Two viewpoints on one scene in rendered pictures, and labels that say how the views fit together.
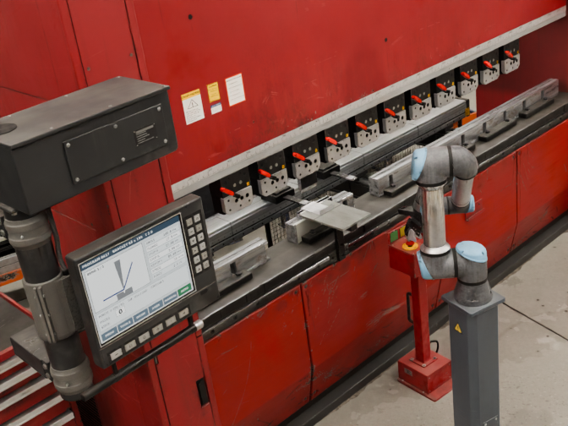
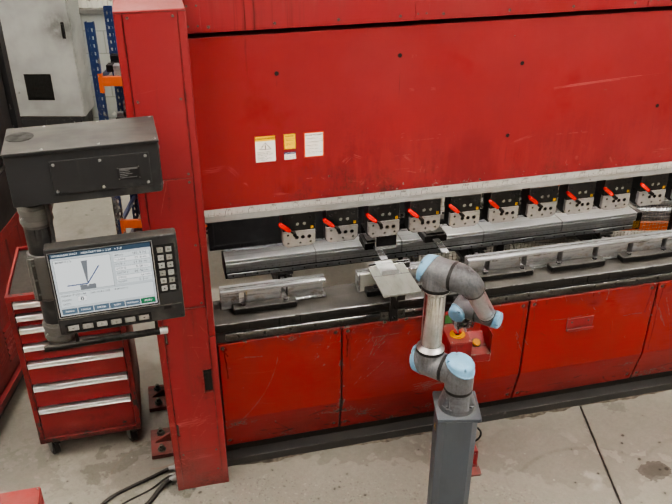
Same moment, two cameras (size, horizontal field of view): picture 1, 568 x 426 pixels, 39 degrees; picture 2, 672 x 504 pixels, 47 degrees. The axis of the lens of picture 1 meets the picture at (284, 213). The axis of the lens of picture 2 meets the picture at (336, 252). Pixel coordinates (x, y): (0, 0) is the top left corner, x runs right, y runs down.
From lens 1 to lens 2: 142 cm
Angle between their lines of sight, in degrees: 24
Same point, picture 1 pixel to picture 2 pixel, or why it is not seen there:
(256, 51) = (344, 116)
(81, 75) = (130, 106)
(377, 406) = (395, 458)
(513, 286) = (611, 412)
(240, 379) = (261, 383)
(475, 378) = (438, 476)
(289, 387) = (312, 407)
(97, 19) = (152, 65)
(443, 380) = not seen: hidden behind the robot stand
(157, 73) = (233, 114)
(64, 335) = (47, 299)
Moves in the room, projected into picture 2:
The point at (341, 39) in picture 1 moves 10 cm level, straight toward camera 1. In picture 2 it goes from (448, 124) to (438, 131)
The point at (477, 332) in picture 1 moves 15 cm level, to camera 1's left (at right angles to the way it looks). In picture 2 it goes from (444, 437) to (409, 426)
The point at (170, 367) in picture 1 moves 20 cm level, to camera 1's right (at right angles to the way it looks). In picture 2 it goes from (178, 351) to (217, 363)
